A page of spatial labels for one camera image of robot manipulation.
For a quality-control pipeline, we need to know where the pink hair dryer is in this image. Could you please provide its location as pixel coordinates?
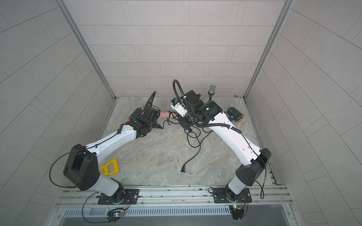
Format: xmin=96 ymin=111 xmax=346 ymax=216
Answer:
xmin=160 ymin=112 xmax=177 ymax=118

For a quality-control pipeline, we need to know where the pink dryer black cord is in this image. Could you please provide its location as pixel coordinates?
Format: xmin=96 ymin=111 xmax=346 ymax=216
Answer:
xmin=161 ymin=111 xmax=184 ymax=126

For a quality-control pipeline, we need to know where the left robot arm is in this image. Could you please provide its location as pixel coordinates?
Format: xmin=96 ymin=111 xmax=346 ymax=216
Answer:
xmin=63 ymin=106 xmax=161 ymax=204

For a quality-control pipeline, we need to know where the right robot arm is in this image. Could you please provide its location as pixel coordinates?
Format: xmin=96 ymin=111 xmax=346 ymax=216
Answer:
xmin=171 ymin=90 xmax=271 ymax=202

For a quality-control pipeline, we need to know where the left green hair dryer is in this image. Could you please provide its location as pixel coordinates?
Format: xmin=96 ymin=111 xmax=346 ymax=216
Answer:
xmin=128 ymin=108 xmax=162 ymax=129

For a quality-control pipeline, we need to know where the green hair dryer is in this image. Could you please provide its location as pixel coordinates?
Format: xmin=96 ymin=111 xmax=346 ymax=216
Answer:
xmin=128 ymin=108 xmax=162 ymax=129
xmin=227 ymin=107 xmax=244 ymax=123

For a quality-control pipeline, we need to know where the right green hair dryer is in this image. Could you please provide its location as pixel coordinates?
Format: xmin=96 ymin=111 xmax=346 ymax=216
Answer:
xmin=227 ymin=107 xmax=244 ymax=123

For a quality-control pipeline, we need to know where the microphone on black stand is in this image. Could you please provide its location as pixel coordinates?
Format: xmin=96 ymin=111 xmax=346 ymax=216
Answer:
xmin=208 ymin=84 xmax=217 ymax=100

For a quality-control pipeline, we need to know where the yellow triangular plastic piece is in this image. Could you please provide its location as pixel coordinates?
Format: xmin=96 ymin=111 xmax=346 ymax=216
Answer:
xmin=99 ymin=158 xmax=120 ymax=176

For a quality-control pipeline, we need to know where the left circuit board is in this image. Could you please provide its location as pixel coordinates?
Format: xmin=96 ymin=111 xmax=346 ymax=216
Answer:
xmin=107 ymin=208 xmax=125 ymax=218

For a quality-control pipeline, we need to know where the circuit board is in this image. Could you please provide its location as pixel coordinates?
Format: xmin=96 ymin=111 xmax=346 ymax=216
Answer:
xmin=229 ymin=205 xmax=245 ymax=220
xmin=107 ymin=208 xmax=125 ymax=218

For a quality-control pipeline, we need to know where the right circuit board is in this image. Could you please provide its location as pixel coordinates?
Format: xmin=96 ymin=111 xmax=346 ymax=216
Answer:
xmin=229 ymin=205 xmax=245 ymax=220

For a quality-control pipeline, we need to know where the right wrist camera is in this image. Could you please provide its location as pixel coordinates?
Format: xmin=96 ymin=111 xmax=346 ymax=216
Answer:
xmin=171 ymin=98 xmax=188 ymax=117

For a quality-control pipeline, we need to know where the left green dryer cord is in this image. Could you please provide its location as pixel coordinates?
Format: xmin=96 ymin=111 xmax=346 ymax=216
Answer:
xmin=185 ymin=127 xmax=213 ymax=149

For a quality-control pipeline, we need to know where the green dryer cord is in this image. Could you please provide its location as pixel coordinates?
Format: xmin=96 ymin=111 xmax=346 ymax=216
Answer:
xmin=185 ymin=127 xmax=213 ymax=149
xmin=179 ymin=129 xmax=216 ymax=174

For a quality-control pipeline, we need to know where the right green dryer cord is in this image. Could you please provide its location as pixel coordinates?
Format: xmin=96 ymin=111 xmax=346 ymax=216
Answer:
xmin=179 ymin=129 xmax=216 ymax=174

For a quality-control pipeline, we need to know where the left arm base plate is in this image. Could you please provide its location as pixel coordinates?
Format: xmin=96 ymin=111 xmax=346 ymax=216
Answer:
xmin=97 ymin=189 xmax=140 ymax=205

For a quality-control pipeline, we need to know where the aluminium rail frame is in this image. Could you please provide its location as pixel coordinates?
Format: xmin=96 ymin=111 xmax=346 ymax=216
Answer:
xmin=55 ymin=185 xmax=293 ymax=208

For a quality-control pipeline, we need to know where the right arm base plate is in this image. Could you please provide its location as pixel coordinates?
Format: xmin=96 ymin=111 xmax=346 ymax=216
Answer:
xmin=208 ymin=187 xmax=252 ymax=203

